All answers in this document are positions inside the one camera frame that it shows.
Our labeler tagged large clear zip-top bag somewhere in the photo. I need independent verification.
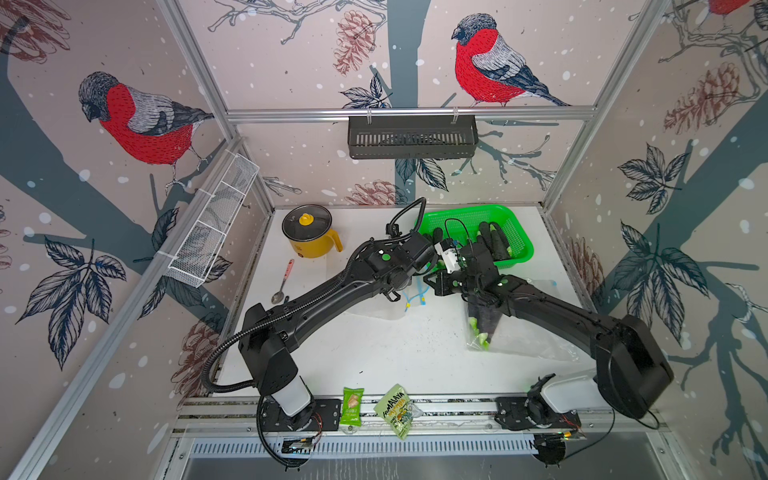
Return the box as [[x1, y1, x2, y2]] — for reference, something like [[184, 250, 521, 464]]
[[348, 278, 430, 321]]

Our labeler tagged green printed snack bag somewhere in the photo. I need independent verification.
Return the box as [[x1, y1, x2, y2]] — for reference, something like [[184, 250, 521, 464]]
[[374, 384, 422, 440]]

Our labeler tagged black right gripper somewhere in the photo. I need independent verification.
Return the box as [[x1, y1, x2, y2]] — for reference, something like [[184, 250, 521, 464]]
[[422, 266, 484, 296]]

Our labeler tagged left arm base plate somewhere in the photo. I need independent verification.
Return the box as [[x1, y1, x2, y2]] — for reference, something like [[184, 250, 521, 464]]
[[257, 397, 342, 433]]

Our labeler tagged yellow pot with lid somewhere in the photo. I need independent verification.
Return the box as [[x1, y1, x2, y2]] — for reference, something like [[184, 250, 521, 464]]
[[281, 204, 343, 259]]

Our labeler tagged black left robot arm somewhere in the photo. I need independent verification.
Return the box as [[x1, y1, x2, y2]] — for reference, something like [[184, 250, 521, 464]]
[[200, 197, 436, 430]]

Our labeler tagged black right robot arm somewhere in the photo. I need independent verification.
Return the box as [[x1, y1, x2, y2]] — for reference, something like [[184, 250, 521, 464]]
[[426, 239, 674, 420]]

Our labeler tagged green plastic basket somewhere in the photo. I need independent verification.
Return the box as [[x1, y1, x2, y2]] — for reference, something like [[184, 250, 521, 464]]
[[419, 205, 534, 269]]

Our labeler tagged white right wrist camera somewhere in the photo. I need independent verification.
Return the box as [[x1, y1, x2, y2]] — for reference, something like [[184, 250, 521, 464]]
[[435, 238, 462, 274]]

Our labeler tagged eggplant in basket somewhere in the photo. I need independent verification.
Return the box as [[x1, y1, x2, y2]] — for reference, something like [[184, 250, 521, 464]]
[[478, 222, 512, 261]]

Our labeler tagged black hanging wire shelf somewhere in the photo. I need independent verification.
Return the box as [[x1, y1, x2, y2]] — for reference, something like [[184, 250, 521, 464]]
[[347, 115, 479, 160]]

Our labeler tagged small clear zip-top bag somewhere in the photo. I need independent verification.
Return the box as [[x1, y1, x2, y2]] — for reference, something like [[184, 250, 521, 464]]
[[463, 295, 587, 363]]

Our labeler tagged pink handled spoon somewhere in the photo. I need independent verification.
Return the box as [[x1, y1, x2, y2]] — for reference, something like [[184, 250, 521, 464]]
[[271, 259, 295, 305]]

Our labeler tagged small green snack packet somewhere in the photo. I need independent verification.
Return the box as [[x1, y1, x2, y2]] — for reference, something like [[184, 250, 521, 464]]
[[339, 387, 364, 427]]

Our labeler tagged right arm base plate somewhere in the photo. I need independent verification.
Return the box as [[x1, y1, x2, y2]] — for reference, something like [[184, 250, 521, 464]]
[[494, 396, 581, 431]]

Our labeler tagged white wire mesh basket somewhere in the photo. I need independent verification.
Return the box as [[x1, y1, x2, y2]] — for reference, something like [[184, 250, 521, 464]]
[[165, 150, 259, 288]]

